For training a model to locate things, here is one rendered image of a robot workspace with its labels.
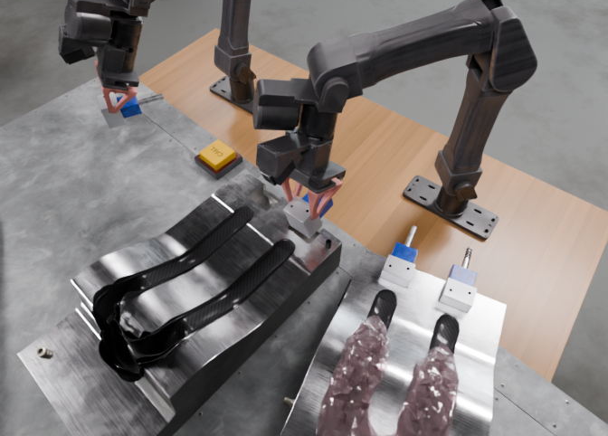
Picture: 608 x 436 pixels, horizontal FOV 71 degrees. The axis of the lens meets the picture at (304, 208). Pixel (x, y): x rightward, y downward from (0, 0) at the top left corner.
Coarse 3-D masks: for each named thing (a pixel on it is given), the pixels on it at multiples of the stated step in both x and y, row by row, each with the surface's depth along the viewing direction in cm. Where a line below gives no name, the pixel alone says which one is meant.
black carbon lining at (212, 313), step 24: (240, 216) 81; (216, 240) 79; (288, 240) 78; (168, 264) 74; (192, 264) 76; (264, 264) 76; (120, 288) 68; (144, 288) 69; (240, 288) 73; (96, 312) 64; (120, 312) 64; (192, 312) 67; (216, 312) 69; (120, 336) 69; (144, 336) 62; (168, 336) 65; (120, 360) 67; (144, 360) 60
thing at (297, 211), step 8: (296, 200) 75; (304, 200) 76; (320, 200) 76; (288, 208) 75; (296, 208) 74; (304, 208) 74; (328, 208) 77; (288, 216) 76; (296, 216) 73; (304, 216) 73; (320, 216) 76; (296, 224) 76; (304, 224) 73; (312, 224) 75; (320, 224) 77; (304, 232) 76; (312, 232) 76
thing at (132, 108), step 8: (112, 96) 92; (120, 96) 94; (152, 96) 95; (160, 96) 95; (104, 104) 90; (112, 104) 90; (128, 104) 92; (136, 104) 92; (104, 112) 90; (120, 112) 92; (128, 112) 93; (136, 112) 94; (112, 120) 92; (120, 120) 93
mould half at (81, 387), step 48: (240, 192) 84; (192, 240) 78; (240, 240) 78; (336, 240) 78; (96, 288) 67; (192, 288) 71; (288, 288) 72; (48, 336) 70; (96, 336) 70; (192, 336) 63; (240, 336) 66; (48, 384) 66; (96, 384) 66; (144, 384) 65; (192, 384) 61; (96, 432) 62; (144, 432) 62
